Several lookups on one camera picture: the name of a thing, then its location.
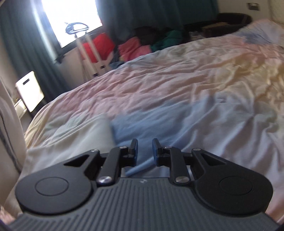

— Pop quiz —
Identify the pastel tie-dye bed duvet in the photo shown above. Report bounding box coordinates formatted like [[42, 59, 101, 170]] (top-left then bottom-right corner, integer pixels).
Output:
[[4, 18, 284, 222]]

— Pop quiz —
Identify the pink clothes pile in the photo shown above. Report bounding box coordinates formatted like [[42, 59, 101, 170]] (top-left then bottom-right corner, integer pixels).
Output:
[[118, 37, 152, 62]]

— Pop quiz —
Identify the red bag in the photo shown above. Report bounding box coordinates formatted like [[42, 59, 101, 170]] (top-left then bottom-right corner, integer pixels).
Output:
[[83, 33, 115, 63]]

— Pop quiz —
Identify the teal left window curtain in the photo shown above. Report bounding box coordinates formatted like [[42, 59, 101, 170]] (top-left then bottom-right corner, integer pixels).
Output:
[[1, 1, 70, 102]]

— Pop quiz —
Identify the black clothes pile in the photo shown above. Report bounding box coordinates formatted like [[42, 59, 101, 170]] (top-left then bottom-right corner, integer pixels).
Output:
[[134, 26, 172, 46]]

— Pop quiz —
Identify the teal window curtain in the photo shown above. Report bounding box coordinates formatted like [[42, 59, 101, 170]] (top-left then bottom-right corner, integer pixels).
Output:
[[96, 0, 219, 43], [1, 1, 70, 102]]

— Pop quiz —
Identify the garment steamer stand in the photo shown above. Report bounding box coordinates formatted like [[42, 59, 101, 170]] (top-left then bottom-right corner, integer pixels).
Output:
[[65, 22, 111, 82]]

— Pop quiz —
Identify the white backed dark chair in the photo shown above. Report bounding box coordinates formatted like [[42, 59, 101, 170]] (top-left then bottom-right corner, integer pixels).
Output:
[[15, 71, 44, 113]]

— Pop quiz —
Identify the green garment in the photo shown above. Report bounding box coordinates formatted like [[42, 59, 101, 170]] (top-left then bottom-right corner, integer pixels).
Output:
[[150, 30, 183, 52]]

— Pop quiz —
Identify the teal right window curtain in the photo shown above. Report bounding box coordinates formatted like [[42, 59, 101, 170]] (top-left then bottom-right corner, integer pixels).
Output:
[[96, 0, 219, 43]]

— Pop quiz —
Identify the cream white hoodie garment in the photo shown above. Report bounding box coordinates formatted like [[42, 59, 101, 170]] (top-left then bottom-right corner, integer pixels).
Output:
[[1, 83, 115, 217]]

